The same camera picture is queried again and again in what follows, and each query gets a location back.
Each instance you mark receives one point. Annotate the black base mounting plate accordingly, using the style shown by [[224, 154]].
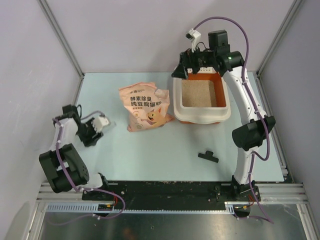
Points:
[[173, 195]]

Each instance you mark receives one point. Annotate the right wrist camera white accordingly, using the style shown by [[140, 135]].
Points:
[[194, 36]]

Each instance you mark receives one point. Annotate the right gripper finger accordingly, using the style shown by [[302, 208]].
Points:
[[195, 69], [180, 71]]

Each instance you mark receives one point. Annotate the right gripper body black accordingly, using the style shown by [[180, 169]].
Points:
[[203, 59]]

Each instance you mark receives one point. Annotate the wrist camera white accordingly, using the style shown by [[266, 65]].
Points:
[[194, 36], [100, 122]]

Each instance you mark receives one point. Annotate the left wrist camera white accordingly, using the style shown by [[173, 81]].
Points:
[[100, 122]]

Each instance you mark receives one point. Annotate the aluminium corner post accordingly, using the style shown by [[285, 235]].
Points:
[[48, 13], [280, 34]]

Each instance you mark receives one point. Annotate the black bag sealing clip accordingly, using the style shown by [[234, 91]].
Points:
[[208, 155]]

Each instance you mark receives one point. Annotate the right aluminium corner post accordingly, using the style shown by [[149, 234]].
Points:
[[280, 34]]

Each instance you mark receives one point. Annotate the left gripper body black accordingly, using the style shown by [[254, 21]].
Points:
[[86, 131]]

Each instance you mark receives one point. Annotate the clear plastic scoop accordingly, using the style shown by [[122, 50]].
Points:
[[110, 126]]

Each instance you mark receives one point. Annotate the left aluminium corner post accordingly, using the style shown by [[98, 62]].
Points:
[[48, 13]]

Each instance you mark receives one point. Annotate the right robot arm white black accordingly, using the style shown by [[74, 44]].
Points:
[[256, 124]]

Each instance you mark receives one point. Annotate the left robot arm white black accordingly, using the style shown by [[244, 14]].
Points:
[[62, 165]]

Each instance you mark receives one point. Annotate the pink cat litter bag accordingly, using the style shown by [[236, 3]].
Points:
[[147, 106]]

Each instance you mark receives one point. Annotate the cream orange litter box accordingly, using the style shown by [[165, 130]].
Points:
[[202, 98]]

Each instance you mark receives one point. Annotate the aluminium frame rail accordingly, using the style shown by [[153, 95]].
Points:
[[287, 193]]

